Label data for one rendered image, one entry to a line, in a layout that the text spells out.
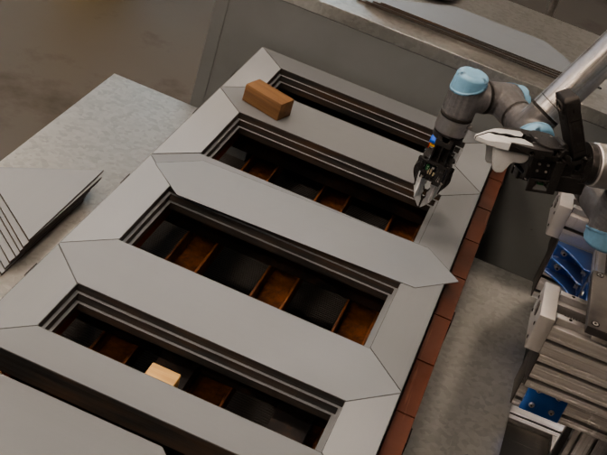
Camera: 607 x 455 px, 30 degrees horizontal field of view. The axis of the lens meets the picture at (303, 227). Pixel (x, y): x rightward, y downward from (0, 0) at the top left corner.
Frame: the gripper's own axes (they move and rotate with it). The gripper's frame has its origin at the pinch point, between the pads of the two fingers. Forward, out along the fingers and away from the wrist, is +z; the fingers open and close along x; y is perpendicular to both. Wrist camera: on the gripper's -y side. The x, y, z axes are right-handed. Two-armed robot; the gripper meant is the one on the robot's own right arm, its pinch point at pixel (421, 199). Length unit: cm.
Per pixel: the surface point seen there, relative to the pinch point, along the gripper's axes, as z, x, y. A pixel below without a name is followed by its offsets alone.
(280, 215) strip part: 6.5, -27.9, 20.5
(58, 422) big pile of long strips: 9, -40, 105
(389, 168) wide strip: 5.9, -10.9, -20.2
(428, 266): 6.0, 7.5, 17.0
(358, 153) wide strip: 6.0, -19.9, -21.1
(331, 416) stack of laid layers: 10, 1, 73
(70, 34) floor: 92, -171, -188
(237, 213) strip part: 6.6, -36.4, 26.7
